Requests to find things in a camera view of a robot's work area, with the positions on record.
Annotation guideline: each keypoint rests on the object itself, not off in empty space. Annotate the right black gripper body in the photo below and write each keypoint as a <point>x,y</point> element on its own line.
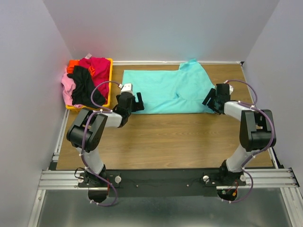
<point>213,106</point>

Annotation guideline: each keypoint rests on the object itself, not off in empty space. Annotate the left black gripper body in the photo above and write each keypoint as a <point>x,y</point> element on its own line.
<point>129,112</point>

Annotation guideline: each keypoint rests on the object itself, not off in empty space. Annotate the turquoise t shirt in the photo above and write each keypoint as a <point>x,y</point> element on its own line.
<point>172,91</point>

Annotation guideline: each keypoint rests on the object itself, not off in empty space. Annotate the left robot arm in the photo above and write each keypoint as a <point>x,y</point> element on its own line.
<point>86,131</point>

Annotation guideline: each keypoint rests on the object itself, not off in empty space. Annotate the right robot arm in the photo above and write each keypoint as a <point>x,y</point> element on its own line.
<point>257,134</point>

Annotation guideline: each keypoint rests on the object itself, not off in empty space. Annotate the magenta t shirt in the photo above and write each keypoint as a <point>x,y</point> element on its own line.
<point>102,69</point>

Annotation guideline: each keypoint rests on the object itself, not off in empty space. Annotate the black t shirt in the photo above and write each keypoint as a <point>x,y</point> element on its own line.
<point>84,87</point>

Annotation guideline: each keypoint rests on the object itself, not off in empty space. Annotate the yellow plastic bin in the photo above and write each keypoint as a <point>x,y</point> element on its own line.
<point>103,88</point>

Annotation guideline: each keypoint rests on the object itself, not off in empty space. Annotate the pink t shirt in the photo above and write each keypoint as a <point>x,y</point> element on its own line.
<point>68,87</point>

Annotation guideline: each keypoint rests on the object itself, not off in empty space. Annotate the orange t shirt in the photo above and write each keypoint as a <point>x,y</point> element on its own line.
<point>73,63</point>

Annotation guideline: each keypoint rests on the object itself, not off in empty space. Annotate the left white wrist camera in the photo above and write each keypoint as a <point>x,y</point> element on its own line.
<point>127,87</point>

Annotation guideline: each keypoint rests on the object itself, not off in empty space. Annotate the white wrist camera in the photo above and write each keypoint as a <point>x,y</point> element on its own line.
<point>127,87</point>
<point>231,89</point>

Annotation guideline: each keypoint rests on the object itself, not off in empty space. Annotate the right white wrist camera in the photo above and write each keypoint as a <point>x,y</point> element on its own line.
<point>231,89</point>

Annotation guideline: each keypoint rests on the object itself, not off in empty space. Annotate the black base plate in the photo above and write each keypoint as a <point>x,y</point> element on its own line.
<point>152,183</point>

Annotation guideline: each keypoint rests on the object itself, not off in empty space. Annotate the aluminium frame rail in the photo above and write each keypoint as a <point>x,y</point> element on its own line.
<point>271,196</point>

